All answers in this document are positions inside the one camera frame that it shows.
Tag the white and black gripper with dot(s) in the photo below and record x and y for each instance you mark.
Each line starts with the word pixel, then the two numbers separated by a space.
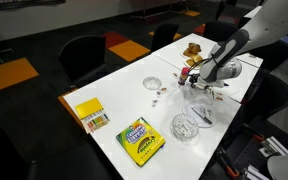
pixel 195 79

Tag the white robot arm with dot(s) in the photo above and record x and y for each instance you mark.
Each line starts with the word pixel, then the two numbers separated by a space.
pixel 267 26

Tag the clear cut-glass bowl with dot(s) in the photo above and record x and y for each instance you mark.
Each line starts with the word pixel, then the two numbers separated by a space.
pixel 184 127

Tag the golden bread roll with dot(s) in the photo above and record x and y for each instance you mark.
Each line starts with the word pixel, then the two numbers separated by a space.
pixel 193 60

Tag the stacked brown pastry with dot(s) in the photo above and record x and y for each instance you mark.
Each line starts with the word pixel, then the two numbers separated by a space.
pixel 192 50

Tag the small candy wrapper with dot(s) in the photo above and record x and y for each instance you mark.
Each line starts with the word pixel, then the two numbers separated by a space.
pixel 163 89

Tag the white plate with marker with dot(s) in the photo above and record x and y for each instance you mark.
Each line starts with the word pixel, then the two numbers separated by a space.
pixel 207 109

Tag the small clear glass dish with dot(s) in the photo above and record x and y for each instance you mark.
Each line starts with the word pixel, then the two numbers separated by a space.
pixel 152 83

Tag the white grey-capped marker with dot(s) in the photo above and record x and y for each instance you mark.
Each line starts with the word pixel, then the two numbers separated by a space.
pixel 202 114

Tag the black office chair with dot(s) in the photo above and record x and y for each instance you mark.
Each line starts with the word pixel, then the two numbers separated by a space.
pixel 163 35
pixel 218 31
pixel 83 59

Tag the black office chair right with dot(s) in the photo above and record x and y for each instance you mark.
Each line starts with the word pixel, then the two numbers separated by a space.
pixel 218 31

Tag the yellow green crayon box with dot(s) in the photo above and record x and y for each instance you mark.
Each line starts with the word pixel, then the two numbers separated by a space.
pixel 141 141

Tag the open marker pack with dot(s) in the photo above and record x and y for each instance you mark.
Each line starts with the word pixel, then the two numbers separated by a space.
pixel 96 120

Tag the yellow sticky note pad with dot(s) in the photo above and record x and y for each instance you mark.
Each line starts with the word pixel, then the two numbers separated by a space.
pixel 88 107

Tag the black office chair left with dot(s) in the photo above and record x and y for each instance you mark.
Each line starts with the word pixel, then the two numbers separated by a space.
pixel 83 59

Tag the orange handled tool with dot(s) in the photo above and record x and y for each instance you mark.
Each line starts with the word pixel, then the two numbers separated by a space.
pixel 227 165

